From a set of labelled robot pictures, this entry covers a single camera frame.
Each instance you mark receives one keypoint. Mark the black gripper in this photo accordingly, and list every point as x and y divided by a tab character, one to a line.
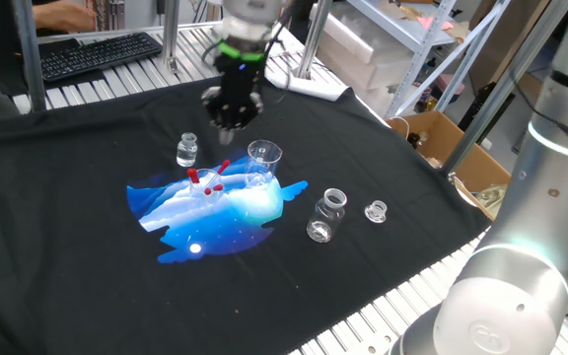
237	81

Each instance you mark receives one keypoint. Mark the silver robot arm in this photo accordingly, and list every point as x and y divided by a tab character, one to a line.
506	305

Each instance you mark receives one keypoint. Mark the person's bare hand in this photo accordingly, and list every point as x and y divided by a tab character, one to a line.
64	17

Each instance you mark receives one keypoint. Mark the small clear glass vial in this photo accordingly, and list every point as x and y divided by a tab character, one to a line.
186	153

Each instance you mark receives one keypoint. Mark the tall clear glass beaker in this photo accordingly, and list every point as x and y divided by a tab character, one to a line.
262	172

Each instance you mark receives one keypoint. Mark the short glass beaker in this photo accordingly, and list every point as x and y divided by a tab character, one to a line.
204	197

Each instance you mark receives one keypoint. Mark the wide-mouth glass bottle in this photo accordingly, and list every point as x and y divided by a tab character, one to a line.
326	217

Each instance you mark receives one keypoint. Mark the white storage box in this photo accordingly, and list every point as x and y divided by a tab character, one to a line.
363	54

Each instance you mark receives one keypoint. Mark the black computer keyboard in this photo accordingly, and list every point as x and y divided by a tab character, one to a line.
101	54

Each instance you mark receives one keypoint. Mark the glass bottle stopper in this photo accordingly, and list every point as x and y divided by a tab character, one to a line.
376	212

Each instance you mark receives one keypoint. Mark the brown glass bottle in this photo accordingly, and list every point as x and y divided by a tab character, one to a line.
413	140

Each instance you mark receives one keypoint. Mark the black cloth with blue print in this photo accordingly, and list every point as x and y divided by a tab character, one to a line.
67	222

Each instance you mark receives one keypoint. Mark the black flat panel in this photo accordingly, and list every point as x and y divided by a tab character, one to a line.
486	108

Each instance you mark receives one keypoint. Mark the brown cardboard box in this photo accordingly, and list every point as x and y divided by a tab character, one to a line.
481	167

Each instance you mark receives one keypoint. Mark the beige bag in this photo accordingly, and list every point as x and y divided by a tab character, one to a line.
492	197

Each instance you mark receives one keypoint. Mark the aluminium frame post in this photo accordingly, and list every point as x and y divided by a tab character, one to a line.
312	39
30	59
170	29
501	93

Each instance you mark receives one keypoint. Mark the white metal shelf frame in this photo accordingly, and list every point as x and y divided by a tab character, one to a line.
414	64

